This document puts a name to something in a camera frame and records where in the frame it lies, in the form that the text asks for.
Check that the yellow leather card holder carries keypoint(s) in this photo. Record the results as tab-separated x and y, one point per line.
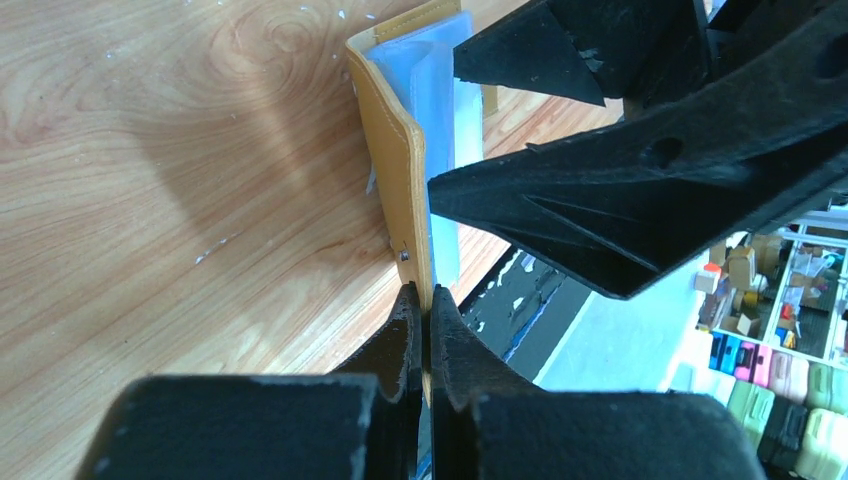
419	121

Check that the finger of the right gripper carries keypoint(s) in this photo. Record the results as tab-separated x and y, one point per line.
645	52
761	142

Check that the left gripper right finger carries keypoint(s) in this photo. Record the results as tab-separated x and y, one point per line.
489	422

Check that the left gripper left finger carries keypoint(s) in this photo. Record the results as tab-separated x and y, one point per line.
358	421

